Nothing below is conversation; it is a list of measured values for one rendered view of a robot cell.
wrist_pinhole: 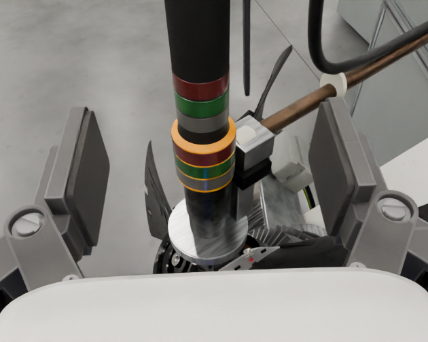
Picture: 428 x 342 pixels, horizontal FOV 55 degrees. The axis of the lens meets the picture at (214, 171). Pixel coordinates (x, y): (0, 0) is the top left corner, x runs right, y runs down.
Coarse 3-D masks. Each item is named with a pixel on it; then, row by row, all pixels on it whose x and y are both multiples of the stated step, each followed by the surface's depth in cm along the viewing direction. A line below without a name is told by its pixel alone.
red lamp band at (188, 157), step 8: (176, 144) 27; (232, 144) 27; (176, 152) 27; (184, 152) 26; (216, 152) 26; (224, 152) 27; (232, 152) 28; (184, 160) 27; (192, 160) 27; (200, 160) 27; (208, 160) 27; (216, 160) 27; (224, 160) 27
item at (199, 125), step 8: (176, 112) 26; (224, 112) 25; (184, 120) 25; (192, 120) 25; (200, 120) 25; (208, 120) 25; (216, 120) 25; (224, 120) 26; (192, 128) 25; (200, 128) 25; (208, 128) 25; (216, 128) 25
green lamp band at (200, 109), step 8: (176, 96) 24; (224, 96) 24; (176, 104) 25; (184, 104) 24; (192, 104) 24; (200, 104) 24; (208, 104) 24; (216, 104) 24; (224, 104) 25; (184, 112) 25; (192, 112) 24; (200, 112) 24; (208, 112) 24; (216, 112) 24
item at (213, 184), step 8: (176, 168) 29; (232, 168) 29; (184, 176) 29; (224, 176) 29; (184, 184) 29; (192, 184) 29; (200, 184) 28; (208, 184) 28; (216, 184) 29; (224, 184) 29
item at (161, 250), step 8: (168, 240) 64; (248, 240) 65; (256, 240) 64; (160, 248) 64; (168, 248) 62; (160, 256) 64; (168, 256) 62; (160, 264) 63; (168, 264) 61; (184, 264) 57; (192, 264) 55; (224, 264) 58; (160, 272) 62; (168, 272) 60; (176, 272) 60; (184, 272) 57; (192, 272) 55
